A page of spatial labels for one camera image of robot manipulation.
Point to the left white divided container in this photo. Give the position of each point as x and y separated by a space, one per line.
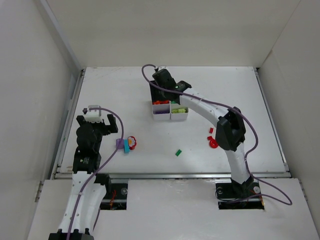
163 117

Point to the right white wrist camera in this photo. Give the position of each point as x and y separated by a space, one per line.
162 67

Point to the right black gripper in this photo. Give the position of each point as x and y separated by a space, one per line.
155 91

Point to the purple lego stack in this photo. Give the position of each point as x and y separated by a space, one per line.
160 112

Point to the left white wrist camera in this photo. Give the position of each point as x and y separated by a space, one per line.
92 114

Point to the teal lego brick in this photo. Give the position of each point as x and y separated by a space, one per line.
126 146

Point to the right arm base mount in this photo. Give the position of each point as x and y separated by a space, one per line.
231 199

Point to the aluminium rail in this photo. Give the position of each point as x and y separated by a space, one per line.
118 172

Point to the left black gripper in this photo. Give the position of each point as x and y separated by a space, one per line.
110 124

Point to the white divided container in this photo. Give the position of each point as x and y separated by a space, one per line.
178 117
163 117

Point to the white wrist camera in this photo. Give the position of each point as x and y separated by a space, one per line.
92 114
162 67

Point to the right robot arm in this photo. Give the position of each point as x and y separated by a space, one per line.
229 126

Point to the light green lego brick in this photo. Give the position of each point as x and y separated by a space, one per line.
182 110
175 111

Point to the red round lego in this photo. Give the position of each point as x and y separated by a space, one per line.
212 142

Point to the orange round lego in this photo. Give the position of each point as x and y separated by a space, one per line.
158 102

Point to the small green lego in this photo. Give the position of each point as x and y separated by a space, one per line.
178 152

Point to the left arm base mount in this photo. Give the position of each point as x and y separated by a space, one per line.
116 193

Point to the purple arch lego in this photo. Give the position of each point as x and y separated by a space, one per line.
119 143

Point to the red flower lego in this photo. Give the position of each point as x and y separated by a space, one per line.
132 142

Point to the right white divided container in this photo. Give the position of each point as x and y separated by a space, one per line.
178 117

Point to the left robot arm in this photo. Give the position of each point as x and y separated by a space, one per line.
88 186

